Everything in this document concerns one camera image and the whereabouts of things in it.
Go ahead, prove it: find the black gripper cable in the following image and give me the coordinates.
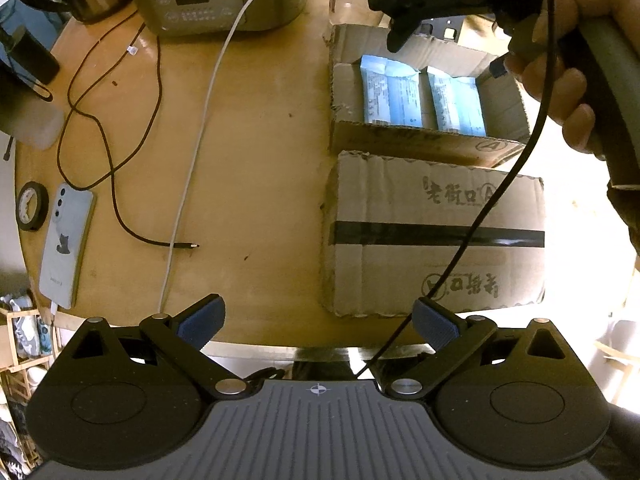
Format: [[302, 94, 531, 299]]
[[357, 0, 557, 378]]

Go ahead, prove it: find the small blue tissue packet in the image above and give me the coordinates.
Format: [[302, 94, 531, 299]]
[[425, 65, 488, 136]]

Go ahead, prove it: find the taped cardboard box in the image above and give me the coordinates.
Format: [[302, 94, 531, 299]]
[[319, 150, 547, 318]]

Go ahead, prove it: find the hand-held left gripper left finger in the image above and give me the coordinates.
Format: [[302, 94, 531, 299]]
[[59, 294, 249, 402]]

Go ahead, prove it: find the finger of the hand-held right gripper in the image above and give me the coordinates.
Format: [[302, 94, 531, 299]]
[[387, 7, 431, 54]]

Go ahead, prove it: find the thin black cable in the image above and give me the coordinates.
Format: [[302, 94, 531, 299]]
[[57, 10, 201, 250]]

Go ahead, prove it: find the light blue smartphone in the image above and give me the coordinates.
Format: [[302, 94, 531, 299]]
[[39, 182, 96, 310]]

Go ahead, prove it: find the white charging cable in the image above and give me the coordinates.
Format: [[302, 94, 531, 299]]
[[159, 0, 282, 313]]

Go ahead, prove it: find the person's right hand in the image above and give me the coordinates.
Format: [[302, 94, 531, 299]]
[[505, 0, 640, 161]]

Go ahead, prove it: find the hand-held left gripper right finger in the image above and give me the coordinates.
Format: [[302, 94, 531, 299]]
[[379, 296, 568, 402]]

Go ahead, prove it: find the black tape roll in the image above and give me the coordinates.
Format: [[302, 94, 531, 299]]
[[15, 180, 50, 232]]

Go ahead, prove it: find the black power bank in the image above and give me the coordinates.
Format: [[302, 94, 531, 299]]
[[0, 25, 61, 86]]

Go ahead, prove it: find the wooden shoe rack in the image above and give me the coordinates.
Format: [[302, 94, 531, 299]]
[[0, 290, 66, 461]]

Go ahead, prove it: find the large blue tissue packet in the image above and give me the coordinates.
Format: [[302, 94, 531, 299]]
[[359, 55, 427, 128]]

